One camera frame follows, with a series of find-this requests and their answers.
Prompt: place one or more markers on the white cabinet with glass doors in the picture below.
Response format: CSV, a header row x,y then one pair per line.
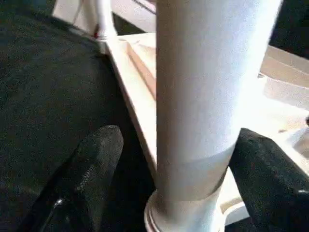
x,y
135,14

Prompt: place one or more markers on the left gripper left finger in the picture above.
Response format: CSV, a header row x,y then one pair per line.
x,y
82,183

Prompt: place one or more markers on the white plastic table leg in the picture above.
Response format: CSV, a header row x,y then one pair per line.
x,y
105,19
205,96

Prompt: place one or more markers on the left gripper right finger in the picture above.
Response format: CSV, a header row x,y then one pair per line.
x,y
270,183

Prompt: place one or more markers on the white plastic table top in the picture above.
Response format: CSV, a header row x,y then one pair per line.
x,y
135,79

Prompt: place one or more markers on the black mat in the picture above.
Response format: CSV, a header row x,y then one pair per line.
x,y
48,84

